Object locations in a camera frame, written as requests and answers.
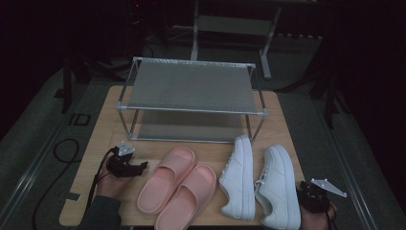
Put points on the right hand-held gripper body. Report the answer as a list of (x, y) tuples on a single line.
[(314, 199)]

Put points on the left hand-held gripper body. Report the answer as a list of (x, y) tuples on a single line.
[(121, 166)]

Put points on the pink slipper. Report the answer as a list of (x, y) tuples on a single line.
[(188, 201), (166, 182)]

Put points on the white sneaker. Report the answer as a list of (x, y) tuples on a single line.
[(237, 182), (277, 188)]

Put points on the grey metal shoe rack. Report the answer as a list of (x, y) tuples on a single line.
[(191, 86)]

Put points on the person's right hand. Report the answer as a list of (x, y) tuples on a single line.
[(314, 222)]

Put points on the person's left hand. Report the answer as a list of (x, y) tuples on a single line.
[(111, 187)]

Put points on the grey tape piece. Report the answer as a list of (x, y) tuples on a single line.
[(73, 196)]

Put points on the dark stand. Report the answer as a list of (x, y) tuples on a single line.
[(330, 102), (67, 92)]

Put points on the grey metal stand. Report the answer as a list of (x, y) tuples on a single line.
[(236, 25)]

